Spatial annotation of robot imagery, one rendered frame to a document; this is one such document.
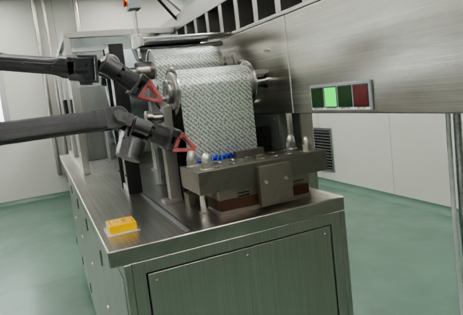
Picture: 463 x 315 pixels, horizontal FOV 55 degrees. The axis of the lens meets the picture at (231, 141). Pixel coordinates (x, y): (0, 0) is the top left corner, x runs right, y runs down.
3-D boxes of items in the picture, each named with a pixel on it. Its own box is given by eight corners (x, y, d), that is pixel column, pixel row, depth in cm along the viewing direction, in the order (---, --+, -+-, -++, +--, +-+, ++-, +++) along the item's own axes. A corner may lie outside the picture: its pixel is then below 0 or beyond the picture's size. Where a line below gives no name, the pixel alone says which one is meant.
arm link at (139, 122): (134, 112, 125) (129, 116, 130) (127, 135, 123) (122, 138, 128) (157, 121, 127) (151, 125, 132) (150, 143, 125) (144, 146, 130)
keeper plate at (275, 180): (259, 205, 122) (255, 166, 121) (290, 198, 126) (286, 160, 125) (263, 207, 120) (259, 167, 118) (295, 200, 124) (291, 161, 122)
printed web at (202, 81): (161, 185, 171) (143, 52, 165) (218, 174, 180) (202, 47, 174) (193, 203, 135) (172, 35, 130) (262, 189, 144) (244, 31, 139)
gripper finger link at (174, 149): (194, 160, 132) (165, 149, 128) (187, 158, 139) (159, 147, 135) (202, 138, 133) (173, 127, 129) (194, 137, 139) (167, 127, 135)
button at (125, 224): (106, 229, 119) (105, 220, 119) (132, 223, 122) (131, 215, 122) (110, 236, 113) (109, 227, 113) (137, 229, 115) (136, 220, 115)
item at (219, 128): (189, 168, 135) (181, 107, 132) (258, 156, 144) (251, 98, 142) (189, 168, 134) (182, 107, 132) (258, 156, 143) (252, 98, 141)
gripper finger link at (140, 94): (158, 110, 133) (131, 93, 130) (152, 110, 140) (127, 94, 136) (169, 92, 134) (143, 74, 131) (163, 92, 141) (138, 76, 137)
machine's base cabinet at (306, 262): (80, 269, 342) (63, 160, 332) (162, 249, 367) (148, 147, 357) (167, 594, 111) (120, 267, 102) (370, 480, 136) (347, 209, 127)
